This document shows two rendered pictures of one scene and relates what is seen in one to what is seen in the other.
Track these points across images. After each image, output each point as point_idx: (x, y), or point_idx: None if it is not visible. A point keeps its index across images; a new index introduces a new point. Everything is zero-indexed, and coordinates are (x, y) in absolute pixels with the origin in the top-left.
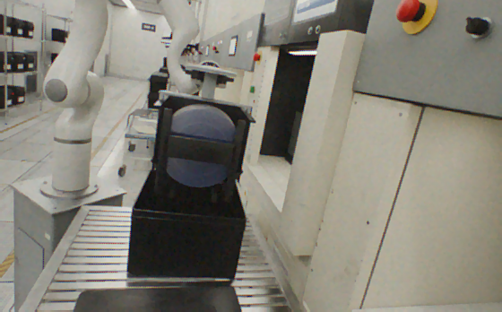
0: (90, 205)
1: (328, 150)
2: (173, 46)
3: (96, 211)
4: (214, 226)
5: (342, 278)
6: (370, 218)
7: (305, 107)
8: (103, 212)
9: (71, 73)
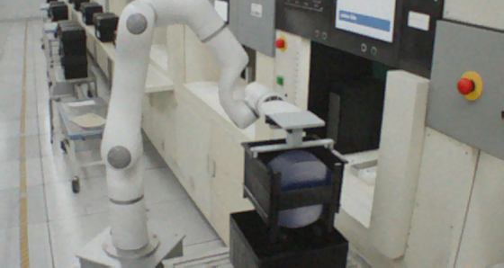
0: (169, 259)
1: (411, 174)
2: (229, 84)
3: (178, 263)
4: (326, 255)
5: (436, 267)
6: (453, 224)
7: (382, 134)
8: (187, 263)
9: (130, 137)
